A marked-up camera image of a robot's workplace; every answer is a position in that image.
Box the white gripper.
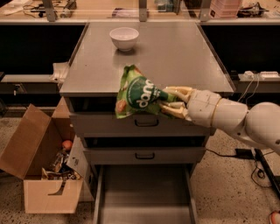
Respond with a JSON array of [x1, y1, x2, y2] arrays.
[[159, 87, 221, 128]]

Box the orange ball in box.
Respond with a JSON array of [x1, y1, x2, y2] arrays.
[[62, 140, 73, 151]]

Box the white power strip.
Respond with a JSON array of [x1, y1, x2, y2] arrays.
[[260, 71, 280, 80]]

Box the pink storage box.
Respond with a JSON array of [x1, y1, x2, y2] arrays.
[[209, 0, 242, 18]]

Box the white ceramic bowl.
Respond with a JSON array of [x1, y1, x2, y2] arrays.
[[109, 27, 139, 52]]

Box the grey drawer cabinet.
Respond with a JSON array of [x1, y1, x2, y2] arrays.
[[59, 20, 236, 224]]

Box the snack packets in box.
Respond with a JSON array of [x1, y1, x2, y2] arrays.
[[41, 149, 81, 180]]

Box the middle grey drawer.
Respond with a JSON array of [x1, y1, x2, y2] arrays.
[[83, 147, 206, 165]]

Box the bottom grey open drawer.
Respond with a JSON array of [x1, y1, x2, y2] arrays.
[[93, 164, 199, 224]]

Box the green rice chip bag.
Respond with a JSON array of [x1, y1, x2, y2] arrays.
[[115, 65, 176, 119]]

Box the black power adapter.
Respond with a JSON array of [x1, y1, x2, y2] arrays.
[[235, 148, 254, 159]]

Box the top grey drawer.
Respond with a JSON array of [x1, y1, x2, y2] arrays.
[[70, 112, 215, 137]]

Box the black bar on floor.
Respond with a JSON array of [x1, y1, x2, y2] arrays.
[[255, 149, 280, 199]]

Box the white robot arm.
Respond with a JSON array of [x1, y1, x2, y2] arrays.
[[159, 87, 280, 154]]

